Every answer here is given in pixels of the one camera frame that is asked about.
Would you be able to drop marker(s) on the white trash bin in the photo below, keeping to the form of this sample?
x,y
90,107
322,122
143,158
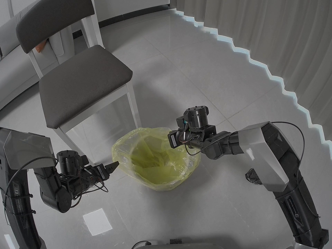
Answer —
x,y
162,187

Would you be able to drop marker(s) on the yellow plastic bag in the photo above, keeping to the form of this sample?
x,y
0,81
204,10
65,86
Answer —
x,y
124,152

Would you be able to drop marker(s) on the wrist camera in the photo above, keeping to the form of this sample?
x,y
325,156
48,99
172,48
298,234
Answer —
x,y
181,121
83,161

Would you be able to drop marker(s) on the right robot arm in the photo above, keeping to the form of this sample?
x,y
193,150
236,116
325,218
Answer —
x,y
269,152

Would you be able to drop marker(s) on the pale grey sofa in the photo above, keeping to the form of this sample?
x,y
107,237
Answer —
x,y
15,69

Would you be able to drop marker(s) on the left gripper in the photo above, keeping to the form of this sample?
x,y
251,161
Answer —
x,y
89,178

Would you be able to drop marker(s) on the grey cushioned white chair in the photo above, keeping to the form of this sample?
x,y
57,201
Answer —
x,y
85,87

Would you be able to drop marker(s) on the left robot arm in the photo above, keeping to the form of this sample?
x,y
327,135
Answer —
x,y
18,149

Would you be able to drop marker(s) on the white curtain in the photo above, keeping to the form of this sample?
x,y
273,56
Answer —
x,y
272,35

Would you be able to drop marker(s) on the small orange thing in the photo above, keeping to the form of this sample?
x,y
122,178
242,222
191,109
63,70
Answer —
x,y
41,47

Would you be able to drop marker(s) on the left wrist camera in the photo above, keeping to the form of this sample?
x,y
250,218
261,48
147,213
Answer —
x,y
83,161

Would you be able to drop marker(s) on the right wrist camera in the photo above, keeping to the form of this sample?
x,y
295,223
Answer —
x,y
181,121

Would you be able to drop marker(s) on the crumpled black plastic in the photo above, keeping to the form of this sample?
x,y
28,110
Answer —
x,y
253,176

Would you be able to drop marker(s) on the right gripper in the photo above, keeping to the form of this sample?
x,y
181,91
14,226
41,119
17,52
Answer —
x,y
197,135

